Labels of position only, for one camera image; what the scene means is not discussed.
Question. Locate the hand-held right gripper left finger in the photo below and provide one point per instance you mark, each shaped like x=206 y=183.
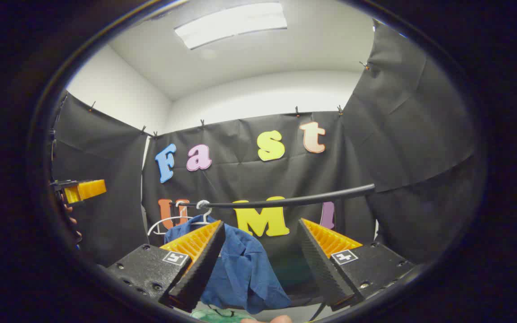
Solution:
x=204 y=269

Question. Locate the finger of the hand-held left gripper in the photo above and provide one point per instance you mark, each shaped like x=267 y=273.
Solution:
x=90 y=189

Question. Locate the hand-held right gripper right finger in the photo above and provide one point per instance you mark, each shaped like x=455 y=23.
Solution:
x=319 y=269

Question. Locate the blue knit sweater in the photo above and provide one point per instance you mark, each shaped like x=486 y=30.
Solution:
x=249 y=269

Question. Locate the light green laundry hamper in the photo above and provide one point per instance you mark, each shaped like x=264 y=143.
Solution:
x=213 y=316

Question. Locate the black clothes rack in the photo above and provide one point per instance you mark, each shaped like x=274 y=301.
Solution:
x=285 y=201

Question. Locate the black backdrop cloth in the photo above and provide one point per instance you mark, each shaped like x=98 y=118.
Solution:
x=249 y=179

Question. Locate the ceiling light panel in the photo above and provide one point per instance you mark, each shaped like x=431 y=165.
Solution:
x=231 y=24

